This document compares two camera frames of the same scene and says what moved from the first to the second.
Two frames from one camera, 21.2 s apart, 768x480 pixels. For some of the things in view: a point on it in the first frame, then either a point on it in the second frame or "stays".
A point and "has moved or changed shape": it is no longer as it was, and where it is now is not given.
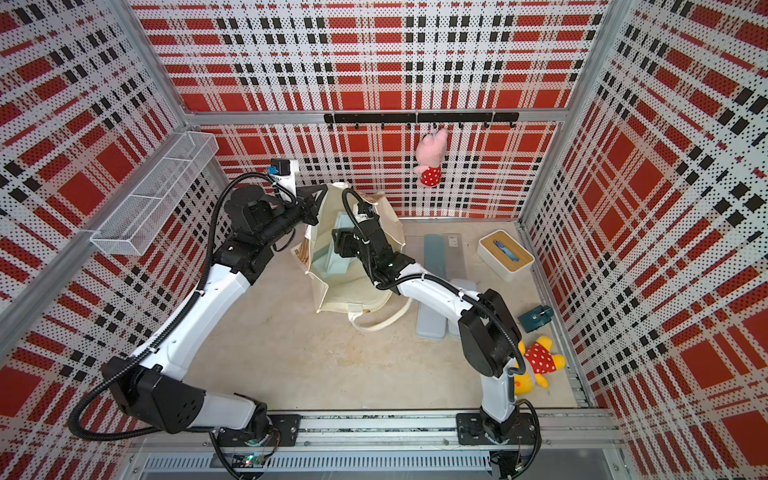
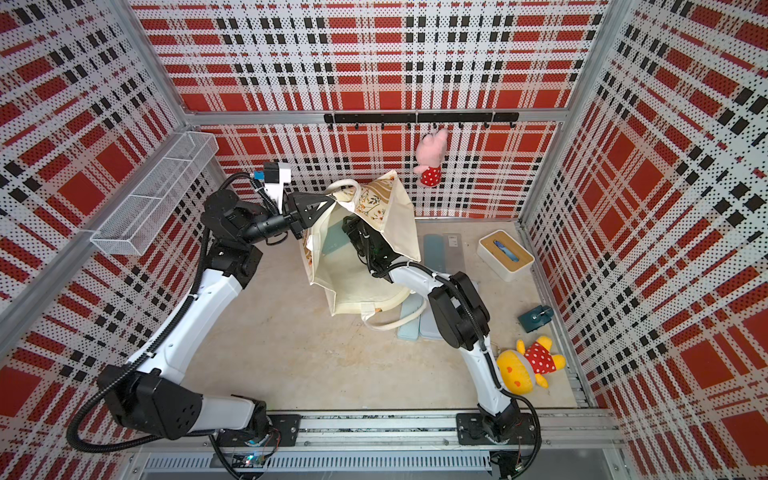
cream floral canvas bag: [342, 283] has moved or changed shape
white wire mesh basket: [133, 224] stays
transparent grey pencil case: [454, 256] stays
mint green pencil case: [336, 264] -> [410, 330]
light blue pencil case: [429, 323] stays
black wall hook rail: [423, 117] stays
